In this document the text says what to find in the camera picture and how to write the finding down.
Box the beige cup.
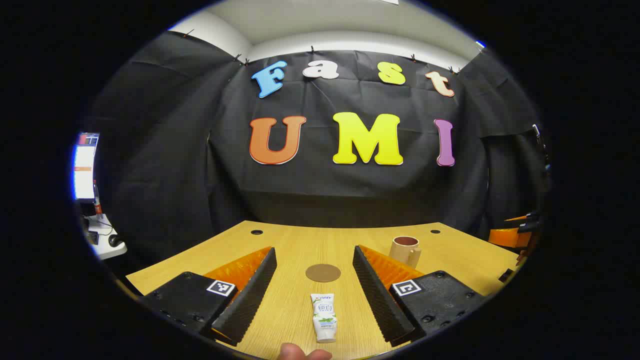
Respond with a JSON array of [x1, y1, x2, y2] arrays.
[[389, 236, 422, 269]]

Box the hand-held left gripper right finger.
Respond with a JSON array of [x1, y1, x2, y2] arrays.
[[352, 244, 488, 348]]

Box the white side table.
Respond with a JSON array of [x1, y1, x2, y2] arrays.
[[82, 212, 128, 261]]

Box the white toothpaste tube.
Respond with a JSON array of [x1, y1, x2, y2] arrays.
[[310, 293, 338, 344]]

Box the wooden desktop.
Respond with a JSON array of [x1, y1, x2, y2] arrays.
[[125, 220, 521, 360]]

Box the black backdrop cloth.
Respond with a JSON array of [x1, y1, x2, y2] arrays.
[[82, 30, 551, 281]]

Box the computer monitor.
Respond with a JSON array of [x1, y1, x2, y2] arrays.
[[72, 131, 101, 203]]

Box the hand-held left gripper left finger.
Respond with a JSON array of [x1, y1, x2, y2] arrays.
[[140, 246, 278, 347]]

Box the brown round coaster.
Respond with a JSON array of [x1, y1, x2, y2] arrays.
[[305, 263, 342, 283]]

